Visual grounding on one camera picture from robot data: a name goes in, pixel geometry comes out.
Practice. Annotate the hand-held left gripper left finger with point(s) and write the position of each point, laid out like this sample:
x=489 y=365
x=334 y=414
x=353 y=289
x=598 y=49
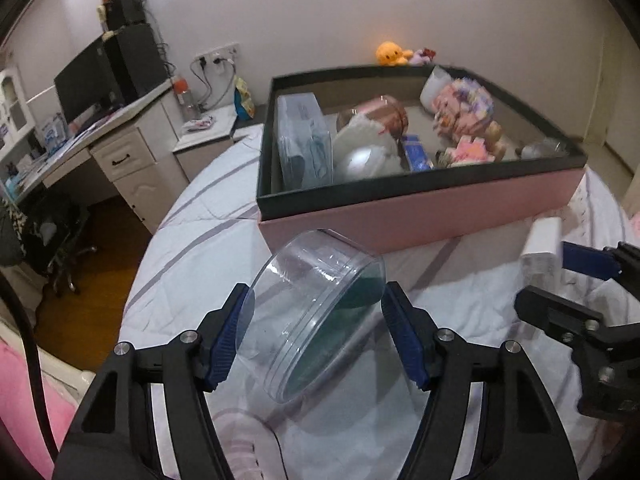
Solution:
x=230 y=340

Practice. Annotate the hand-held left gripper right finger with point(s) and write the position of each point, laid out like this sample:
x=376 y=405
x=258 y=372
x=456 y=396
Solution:
x=405 y=345

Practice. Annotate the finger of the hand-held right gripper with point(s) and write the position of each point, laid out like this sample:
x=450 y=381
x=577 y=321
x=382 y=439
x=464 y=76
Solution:
x=555 y=312
x=585 y=259

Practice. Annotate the white charger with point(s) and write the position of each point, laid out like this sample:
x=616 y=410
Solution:
x=540 y=250

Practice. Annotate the clear round plastic container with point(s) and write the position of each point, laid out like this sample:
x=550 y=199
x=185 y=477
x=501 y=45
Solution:
x=310 y=305

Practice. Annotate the pink box with black rim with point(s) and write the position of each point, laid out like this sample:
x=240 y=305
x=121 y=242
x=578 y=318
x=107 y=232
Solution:
x=400 y=220

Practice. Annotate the rose gold metal can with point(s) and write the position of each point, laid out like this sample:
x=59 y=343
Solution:
x=385 y=112

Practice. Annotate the translucent pink plastic item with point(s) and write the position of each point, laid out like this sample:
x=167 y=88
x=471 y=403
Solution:
x=240 y=440

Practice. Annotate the white striped quilt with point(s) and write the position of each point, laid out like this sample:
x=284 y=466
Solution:
x=200 y=240

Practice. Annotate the small glass jar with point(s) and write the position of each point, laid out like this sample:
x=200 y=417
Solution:
x=542 y=149

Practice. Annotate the tan round jar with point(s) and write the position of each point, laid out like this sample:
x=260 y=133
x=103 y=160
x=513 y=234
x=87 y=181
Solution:
x=492 y=132

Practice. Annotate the small pink white toy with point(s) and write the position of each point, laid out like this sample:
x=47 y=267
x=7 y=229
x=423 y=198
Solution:
x=470 y=152

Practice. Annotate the cream door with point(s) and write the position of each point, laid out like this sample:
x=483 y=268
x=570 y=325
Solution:
x=620 y=105

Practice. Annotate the white side cabinet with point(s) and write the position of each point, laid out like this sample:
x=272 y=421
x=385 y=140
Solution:
x=200 y=155

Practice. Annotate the small blue box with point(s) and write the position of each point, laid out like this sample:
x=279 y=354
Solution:
x=417 y=155

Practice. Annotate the pink patterned pouch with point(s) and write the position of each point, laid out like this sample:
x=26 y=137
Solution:
x=462 y=105

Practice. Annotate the black office chair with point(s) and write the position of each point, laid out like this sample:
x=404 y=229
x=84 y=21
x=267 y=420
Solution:
x=55 y=240

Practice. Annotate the white desk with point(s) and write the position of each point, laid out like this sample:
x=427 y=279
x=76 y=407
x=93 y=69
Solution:
x=130 y=160

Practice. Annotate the clear plastic case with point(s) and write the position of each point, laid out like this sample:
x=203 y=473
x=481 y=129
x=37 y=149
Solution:
x=305 y=145

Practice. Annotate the white crumpled bag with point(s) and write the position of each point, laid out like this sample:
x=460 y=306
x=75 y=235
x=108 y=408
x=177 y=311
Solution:
x=367 y=132

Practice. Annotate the printed papers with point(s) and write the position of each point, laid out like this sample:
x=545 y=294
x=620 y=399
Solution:
x=199 y=124

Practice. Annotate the pink cloth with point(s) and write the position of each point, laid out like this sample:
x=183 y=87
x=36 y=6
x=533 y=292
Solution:
x=25 y=420

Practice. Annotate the yellow blue snack bag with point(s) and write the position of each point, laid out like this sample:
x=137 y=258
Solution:
x=243 y=100

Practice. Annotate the black white patterned cloth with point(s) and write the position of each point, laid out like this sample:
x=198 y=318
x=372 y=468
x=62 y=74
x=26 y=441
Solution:
x=10 y=232

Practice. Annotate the clear bottle with orange cap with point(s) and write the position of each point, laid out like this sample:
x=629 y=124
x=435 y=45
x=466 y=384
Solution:
x=186 y=97

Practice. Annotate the small purple red plush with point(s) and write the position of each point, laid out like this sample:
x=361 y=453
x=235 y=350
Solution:
x=424 y=56

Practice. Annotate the blue white carton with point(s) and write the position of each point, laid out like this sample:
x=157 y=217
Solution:
x=55 y=132

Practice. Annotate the orange plush toy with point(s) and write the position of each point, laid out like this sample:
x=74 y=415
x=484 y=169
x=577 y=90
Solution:
x=392 y=53

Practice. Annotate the large black speaker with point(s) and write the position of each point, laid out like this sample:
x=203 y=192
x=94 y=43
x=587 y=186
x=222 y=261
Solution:
x=135 y=62

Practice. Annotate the black monitor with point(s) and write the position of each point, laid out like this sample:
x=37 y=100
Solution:
x=85 y=85

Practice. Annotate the white glass door cabinet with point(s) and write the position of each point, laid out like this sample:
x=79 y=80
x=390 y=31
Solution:
x=15 y=110

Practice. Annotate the white wall power socket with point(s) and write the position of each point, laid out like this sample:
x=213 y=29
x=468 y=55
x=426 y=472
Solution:
x=217 y=55

